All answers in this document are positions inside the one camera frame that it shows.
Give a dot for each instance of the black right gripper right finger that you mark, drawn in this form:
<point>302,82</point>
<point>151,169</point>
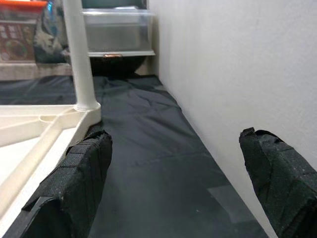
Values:
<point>284,186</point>

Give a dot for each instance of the orange lid storage box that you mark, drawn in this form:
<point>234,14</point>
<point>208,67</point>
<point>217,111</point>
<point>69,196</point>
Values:
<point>17,37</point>

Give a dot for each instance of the white plastic table leg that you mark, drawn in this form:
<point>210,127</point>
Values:
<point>79,62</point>

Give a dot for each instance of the white plastic children table top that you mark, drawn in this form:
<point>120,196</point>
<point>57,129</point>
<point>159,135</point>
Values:
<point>37,129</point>

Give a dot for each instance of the black bag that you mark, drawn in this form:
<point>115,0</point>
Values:
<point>52,37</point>

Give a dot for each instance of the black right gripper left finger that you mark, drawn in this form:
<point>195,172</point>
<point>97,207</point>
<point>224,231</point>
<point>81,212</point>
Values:
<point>74,186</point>

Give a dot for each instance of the beige patterned cloth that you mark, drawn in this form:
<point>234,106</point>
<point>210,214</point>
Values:
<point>32,70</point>

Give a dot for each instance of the clear plastic storage box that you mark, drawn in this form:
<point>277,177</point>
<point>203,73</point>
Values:
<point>116,34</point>

